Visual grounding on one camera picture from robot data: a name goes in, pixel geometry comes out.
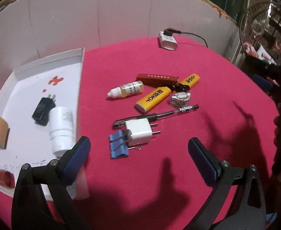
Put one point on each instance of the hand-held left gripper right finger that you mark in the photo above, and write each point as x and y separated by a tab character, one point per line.
202	163

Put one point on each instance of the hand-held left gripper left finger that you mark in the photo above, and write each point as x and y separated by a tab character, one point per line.
77	155

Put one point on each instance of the blue binder clip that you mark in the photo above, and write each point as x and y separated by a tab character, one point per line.
117	146

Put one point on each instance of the black gel pen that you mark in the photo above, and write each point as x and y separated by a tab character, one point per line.
176	111

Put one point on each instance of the white wall charger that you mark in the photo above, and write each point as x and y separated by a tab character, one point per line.
138	129

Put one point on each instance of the cartoon acrylic charm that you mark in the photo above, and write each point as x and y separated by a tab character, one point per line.
180	98

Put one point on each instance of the large yellow lighter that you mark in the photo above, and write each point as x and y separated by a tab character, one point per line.
152	99

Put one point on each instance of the white cardboard tray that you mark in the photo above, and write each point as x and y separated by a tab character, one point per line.
30	86

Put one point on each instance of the small dropper bottle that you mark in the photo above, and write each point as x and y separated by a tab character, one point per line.
128	89

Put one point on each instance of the small yellow lighter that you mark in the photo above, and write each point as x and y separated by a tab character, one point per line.
190	79

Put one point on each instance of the dark red slim box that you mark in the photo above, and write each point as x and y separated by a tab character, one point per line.
154	77

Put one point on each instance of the white plastic bottle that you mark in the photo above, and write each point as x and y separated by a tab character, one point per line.
61	127

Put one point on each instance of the red and green jar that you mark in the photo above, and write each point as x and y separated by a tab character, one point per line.
4	177

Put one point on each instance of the white power strip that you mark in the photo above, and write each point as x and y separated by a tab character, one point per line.
169	43

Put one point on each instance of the black power plug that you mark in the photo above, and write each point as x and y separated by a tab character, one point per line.
171	31

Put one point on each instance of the metal fan guard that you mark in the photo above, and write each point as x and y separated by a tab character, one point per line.
262	28

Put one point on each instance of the orange scrap on ledge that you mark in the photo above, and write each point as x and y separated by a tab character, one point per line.
219	11

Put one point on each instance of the black wall charger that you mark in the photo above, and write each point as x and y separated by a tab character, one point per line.
41	110

